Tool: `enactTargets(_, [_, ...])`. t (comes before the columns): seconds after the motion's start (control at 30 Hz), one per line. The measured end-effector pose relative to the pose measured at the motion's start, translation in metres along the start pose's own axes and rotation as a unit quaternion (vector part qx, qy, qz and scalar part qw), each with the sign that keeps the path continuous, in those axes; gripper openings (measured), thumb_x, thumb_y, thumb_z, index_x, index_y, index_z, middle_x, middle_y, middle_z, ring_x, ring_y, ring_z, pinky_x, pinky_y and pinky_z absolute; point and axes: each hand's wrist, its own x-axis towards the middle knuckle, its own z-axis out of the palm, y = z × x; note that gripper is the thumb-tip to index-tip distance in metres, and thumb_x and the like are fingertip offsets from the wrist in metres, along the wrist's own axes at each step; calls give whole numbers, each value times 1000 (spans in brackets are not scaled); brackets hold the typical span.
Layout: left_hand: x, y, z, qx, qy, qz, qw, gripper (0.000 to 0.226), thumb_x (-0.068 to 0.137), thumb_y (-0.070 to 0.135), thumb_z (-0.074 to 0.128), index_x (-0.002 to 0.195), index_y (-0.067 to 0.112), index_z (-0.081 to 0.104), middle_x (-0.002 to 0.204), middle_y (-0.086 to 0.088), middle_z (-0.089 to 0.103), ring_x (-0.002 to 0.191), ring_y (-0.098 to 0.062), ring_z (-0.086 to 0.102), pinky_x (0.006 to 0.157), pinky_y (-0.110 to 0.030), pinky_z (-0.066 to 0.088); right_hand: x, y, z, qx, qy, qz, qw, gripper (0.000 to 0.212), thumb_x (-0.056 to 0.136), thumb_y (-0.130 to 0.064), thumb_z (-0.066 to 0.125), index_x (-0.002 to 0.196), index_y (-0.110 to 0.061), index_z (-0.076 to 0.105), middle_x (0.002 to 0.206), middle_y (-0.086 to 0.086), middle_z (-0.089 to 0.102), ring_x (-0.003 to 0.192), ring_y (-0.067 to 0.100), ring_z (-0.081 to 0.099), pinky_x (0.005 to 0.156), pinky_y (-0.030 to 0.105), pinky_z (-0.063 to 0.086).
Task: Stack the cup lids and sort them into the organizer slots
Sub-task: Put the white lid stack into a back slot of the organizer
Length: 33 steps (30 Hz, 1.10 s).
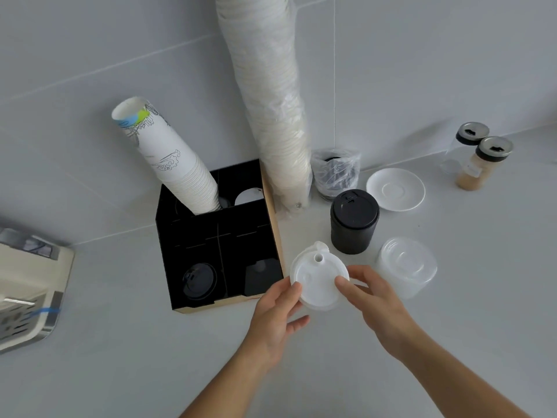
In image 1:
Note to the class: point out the white round lid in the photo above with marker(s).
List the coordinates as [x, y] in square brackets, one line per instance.
[250, 198]

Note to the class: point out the white plastic cup lid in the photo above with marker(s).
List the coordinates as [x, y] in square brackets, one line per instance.
[317, 274]

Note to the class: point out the tall sleeve of white cups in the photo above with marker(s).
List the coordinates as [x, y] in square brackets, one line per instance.
[269, 104]

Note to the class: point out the black cardboard divider box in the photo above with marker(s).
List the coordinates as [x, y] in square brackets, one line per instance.
[204, 252]

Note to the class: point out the white saucer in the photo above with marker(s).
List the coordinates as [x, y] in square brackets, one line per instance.
[395, 189]

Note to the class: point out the person's right forearm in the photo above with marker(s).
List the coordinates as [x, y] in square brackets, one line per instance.
[452, 378]

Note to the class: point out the person's left forearm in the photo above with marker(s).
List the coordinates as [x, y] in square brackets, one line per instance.
[226, 387]

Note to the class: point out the beige countertop appliance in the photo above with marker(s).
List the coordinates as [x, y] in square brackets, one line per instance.
[26, 291]

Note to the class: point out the person's right hand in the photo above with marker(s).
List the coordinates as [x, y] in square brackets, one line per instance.
[383, 313]

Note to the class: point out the person's left thumb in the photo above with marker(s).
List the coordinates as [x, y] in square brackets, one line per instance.
[298, 325]

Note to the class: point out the black cup lid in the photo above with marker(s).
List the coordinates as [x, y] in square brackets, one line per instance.
[199, 280]

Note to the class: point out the stack of printed paper cups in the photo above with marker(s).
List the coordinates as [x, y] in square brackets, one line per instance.
[174, 161]

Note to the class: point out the plastic bag of black lids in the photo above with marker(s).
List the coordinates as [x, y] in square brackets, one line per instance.
[336, 174]

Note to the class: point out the person's left hand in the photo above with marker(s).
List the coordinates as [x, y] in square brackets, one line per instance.
[265, 326]

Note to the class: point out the stack of clear plastic lids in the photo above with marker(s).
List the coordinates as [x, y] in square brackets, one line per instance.
[407, 267]

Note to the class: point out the person's right thumb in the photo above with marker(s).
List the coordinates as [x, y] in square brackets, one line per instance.
[348, 292]

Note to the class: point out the shaker jar with brown powder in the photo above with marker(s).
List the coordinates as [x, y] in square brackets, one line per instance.
[478, 167]

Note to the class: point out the stack of black cup lids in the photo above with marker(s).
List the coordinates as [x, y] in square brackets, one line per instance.
[353, 221]

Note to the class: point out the clear empty shaker jar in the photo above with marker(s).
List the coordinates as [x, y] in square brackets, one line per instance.
[463, 139]

